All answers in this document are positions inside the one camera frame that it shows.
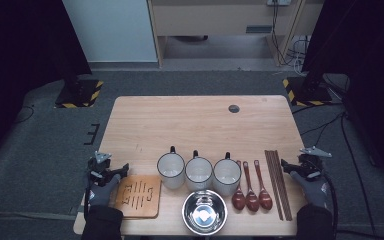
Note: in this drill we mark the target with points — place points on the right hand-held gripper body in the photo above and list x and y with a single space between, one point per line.
310 165

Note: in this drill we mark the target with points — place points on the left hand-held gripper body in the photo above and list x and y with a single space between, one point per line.
100 166

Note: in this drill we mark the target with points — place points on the row of brown chopsticks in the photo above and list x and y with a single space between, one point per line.
277 183

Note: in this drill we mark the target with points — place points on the wooden coaster with slots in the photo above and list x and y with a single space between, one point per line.
146 206

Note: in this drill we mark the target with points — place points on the white enamel mug black rim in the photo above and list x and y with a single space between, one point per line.
198 175
170 171
226 176

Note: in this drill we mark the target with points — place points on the stainless steel bowl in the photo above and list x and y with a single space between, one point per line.
204 213

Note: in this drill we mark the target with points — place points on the person's left hand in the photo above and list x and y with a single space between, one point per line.
100 196

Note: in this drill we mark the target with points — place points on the person's right hand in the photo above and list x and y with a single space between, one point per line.
315 193

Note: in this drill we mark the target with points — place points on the black floor tape marks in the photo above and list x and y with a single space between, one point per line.
93 133

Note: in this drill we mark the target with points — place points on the grey tape strip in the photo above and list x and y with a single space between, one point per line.
76 210

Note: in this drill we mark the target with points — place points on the black stand with striped base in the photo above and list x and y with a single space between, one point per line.
308 93
78 95

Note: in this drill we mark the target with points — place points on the grey round table grommet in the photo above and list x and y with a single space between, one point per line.
234 108

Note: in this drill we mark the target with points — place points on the black curtain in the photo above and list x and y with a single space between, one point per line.
20 50
370 50

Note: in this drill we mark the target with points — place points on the white cabinet panel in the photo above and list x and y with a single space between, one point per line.
110 30

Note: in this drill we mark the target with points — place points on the grey rectangular desk label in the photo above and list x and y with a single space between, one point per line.
258 29

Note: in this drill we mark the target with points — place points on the flat grey floor device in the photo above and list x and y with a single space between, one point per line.
191 38

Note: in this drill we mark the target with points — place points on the white power strip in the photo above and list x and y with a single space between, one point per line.
279 2

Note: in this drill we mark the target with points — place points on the beige wooden desk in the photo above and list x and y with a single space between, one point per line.
213 20

